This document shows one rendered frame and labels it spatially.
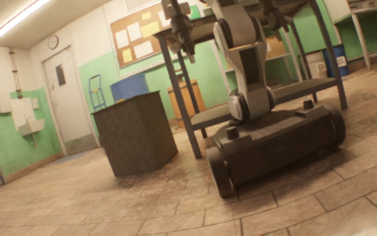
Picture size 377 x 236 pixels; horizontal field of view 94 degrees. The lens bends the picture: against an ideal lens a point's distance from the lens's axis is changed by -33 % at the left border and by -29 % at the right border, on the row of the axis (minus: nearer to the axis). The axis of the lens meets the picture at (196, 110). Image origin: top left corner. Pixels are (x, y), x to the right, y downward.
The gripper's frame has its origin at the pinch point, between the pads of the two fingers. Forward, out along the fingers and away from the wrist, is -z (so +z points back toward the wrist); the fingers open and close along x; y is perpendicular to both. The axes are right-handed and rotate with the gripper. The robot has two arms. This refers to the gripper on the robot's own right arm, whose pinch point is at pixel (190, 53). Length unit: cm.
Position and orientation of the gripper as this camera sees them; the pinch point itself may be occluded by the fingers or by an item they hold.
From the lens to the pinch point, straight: 100.8
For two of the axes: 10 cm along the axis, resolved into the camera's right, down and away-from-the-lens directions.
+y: 9.5, -3.0, 0.4
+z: -3.1, -9.4, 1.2
